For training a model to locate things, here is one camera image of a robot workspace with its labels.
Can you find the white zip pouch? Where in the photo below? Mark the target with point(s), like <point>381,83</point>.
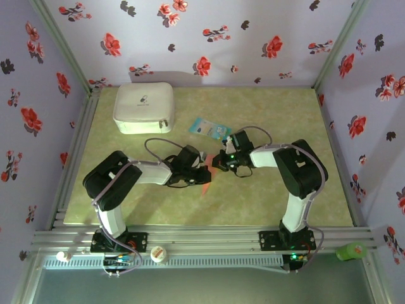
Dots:
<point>142,107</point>

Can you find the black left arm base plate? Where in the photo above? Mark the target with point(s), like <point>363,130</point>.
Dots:
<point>139,242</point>

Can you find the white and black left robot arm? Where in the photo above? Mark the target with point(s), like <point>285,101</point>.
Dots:
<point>155,172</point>

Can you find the aluminium frame post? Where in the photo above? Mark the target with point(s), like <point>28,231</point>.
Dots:
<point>64,47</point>
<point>338,44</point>

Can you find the aluminium frame leg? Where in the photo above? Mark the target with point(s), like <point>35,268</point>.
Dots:
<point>28,278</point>
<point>376,278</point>

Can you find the green bottle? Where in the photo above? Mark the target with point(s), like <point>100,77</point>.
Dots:
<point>351,251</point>

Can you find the blue wipes packet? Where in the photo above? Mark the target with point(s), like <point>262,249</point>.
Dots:
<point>205,126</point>

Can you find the white paper tag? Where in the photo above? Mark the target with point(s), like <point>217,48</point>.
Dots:
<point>228,144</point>

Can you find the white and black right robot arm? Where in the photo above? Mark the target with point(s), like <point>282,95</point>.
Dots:
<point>262,156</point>

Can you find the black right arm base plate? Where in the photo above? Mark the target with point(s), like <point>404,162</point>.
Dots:
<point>269,240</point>

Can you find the small white bottle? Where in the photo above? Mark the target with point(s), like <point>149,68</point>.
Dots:
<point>63,256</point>

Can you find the long aluminium frame rail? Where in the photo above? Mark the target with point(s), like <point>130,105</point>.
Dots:
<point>202,240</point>

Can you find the pink square paper sheet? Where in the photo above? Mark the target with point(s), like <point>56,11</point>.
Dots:
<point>211,160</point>

